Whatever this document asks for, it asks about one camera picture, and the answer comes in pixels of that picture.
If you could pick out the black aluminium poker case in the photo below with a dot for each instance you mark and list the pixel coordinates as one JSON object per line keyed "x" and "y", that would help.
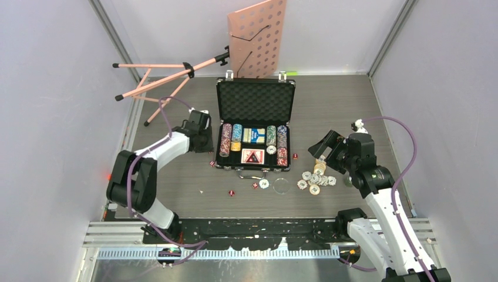
{"x": 254, "y": 104}

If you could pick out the white 10 poker chip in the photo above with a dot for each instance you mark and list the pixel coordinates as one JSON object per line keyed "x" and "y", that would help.
{"x": 264, "y": 184}

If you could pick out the dark red chip stack left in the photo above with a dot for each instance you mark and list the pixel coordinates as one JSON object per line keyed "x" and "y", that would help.
{"x": 225, "y": 145}

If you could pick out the purple poker chip stack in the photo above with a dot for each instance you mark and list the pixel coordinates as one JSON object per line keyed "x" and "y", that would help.
{"x": 226, "y": 131}

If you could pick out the red chip stack right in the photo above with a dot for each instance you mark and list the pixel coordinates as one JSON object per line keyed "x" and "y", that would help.
{"x": 282, "y": 157}

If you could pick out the red backed card deck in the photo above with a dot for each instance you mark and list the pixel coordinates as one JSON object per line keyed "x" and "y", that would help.
{"x": 245, "y": 151}

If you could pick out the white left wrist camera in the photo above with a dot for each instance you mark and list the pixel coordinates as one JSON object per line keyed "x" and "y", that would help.
{"x": 200, "y": 118}

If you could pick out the triangular all in button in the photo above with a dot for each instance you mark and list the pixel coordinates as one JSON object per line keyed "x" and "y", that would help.
{"x": 252, "y": 157}

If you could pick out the light blue chip stack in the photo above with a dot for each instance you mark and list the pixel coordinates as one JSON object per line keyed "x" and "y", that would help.
{"x": 237, "y": 133}

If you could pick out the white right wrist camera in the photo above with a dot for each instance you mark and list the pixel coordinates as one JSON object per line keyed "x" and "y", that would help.
{"x": 358, "y": 127}

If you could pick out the yellow chip stack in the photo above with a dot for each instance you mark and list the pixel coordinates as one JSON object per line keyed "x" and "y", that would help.
{"x": 235, "y": 146}

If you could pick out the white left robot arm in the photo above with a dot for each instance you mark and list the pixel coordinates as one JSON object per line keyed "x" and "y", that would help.
{"x": 133, "y": 180}

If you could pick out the green chip stack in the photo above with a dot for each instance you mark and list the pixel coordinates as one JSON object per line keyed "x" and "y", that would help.
{"x": 271, "y": 136}

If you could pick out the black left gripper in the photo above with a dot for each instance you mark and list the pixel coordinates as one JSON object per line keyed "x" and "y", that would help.
{"x": 208, "y": 147}

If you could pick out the pink perforated music stand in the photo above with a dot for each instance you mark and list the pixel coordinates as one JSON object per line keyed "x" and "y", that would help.
{"x": 252, "y": 50}

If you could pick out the white 1 chip in case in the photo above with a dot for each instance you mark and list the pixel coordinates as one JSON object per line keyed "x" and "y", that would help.
{"x": 271, "y": 149}

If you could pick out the blue orange chip stack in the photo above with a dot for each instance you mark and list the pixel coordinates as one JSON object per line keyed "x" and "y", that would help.
{"x": 282, "y": 136}

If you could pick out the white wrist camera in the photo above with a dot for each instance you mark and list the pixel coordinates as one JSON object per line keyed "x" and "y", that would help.
{"x": 200, "y": 118}
{"x": 358, "y": 127}

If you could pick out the blue Texas Hold'em card deck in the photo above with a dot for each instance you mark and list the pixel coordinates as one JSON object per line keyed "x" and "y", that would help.
{"x": 254, "y": 135}

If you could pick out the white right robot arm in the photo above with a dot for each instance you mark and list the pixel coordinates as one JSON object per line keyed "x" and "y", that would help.
{"x": 395, "y": 250}

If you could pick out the pile of loose poker chips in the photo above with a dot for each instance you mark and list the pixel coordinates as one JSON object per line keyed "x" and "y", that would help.
{"x": 314, "y": 180}

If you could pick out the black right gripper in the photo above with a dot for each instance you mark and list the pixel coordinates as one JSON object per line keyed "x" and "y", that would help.
{"x": 336, "y": 141}

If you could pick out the clear acrylic dealer disc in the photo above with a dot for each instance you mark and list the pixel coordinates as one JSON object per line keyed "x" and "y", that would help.
{"x": 281, "y": 186}

